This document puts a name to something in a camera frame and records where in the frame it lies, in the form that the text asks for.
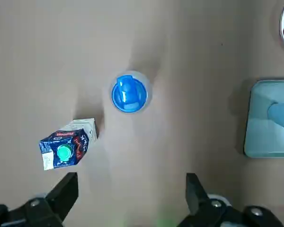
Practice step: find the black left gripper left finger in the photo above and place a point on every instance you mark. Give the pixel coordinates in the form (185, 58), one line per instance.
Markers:
(49, 208)

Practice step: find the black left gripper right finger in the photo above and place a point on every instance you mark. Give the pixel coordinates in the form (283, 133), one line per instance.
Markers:
(203, 212)

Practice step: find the blue white milk carton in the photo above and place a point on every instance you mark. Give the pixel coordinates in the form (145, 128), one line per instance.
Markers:
(61, 151)

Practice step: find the teal rectangular tray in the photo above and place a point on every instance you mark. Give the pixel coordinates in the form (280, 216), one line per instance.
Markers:
(258, 132)

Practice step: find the blue plastic cup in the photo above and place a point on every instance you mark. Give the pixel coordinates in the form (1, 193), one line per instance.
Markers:
(280, 113)

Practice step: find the clear bottle with blue cap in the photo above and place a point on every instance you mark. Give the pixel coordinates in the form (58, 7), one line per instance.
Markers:
(129, 93)

